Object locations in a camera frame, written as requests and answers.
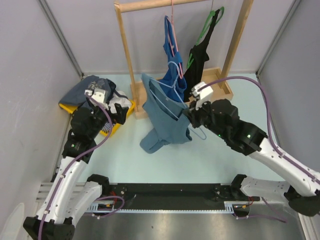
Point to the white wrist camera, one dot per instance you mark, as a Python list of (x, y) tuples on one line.
[(202, 93), (97, 96)]

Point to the green plastic hanger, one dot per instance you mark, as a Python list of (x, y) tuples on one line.
[(212, 19)]

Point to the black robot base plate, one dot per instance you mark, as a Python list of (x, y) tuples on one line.
[(177, 197)]

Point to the wooden clothes rack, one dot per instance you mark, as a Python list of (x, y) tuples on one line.
[(138, 93)]

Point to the blue white striped garment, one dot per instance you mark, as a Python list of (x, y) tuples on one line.
[(108, 128)]

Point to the pink wire hanger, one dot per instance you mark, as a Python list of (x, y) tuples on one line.
[(170, 46)]

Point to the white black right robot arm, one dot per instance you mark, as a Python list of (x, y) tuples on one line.
[(300, 187)]

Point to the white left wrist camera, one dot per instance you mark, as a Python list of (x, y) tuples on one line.
[(97, 96)]

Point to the light blue wire hanger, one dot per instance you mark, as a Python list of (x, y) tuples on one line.
[(172, 87)]

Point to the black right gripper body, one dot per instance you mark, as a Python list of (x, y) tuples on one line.
[(203, 114)]

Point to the dark blue printed shirt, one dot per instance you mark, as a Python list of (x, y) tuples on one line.
[(76, 96)]

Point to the grey-blue tank top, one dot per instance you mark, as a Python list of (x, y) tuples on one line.
[(170, 125)]

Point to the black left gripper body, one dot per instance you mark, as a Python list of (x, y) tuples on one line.
[(100, 118)]

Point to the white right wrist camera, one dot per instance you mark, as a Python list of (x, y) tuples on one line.
[(202, 93)]

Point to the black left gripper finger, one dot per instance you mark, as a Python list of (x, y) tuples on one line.
[(119, 111), (122, 121)]

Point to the black tank top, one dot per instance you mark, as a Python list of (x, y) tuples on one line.
[(195, 66)]

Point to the royal blue tank top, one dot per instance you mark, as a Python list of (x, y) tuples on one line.
[(173, 83)]

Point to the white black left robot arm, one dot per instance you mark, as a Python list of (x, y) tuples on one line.
[(60, 213)]

